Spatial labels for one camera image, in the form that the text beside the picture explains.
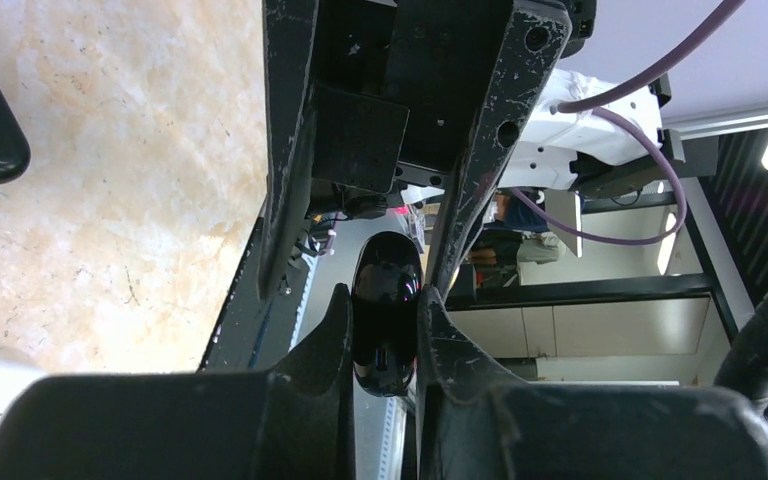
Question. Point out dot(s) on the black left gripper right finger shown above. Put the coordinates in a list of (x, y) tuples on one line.
[(477, 420)]

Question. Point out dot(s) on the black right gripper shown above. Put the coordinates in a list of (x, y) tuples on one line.
[(426, 93)]

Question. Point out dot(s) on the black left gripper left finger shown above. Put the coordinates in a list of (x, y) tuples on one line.
[(293, 420)]

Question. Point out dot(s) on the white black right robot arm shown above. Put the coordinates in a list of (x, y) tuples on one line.
[(584, 135)]

